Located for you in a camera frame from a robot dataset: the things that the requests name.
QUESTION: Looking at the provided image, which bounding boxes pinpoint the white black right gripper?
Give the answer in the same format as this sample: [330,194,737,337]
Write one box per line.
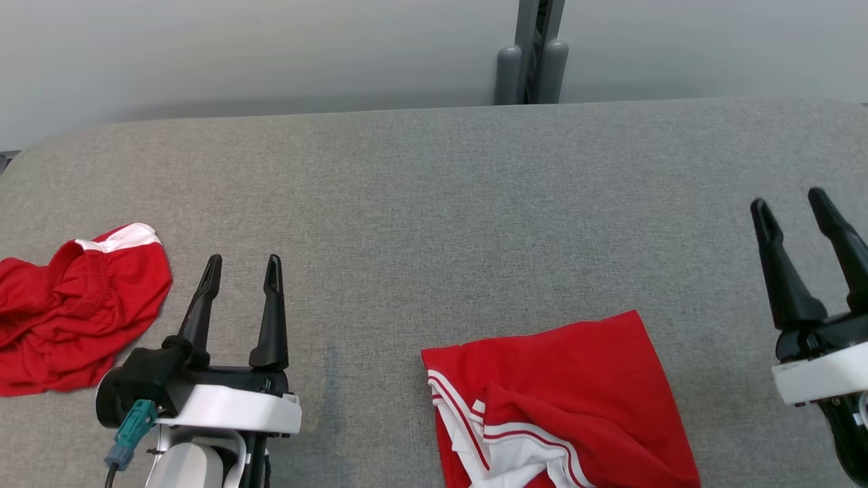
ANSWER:
[750,188,868,407]

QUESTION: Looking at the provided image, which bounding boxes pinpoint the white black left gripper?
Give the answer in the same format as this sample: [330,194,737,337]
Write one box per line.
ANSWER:
[156,254,303,438]

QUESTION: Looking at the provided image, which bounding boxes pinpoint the red shorts with white panels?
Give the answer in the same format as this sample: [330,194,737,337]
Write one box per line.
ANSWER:
[0,222,174,398]

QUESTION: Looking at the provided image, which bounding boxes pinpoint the red shirt with white stripes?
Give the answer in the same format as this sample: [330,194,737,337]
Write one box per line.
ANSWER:
[420,310,703,488]

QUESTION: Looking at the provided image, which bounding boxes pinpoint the teal left camera connector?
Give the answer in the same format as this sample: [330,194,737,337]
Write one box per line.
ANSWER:
[104,399,161,472]

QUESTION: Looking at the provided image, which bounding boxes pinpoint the grey rounded post foot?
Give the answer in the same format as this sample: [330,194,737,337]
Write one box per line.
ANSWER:
[538,39,570,104]
[494,45,524,106]

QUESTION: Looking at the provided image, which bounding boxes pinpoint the dark grey partition post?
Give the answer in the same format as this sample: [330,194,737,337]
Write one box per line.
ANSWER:
[514,0,567,104]

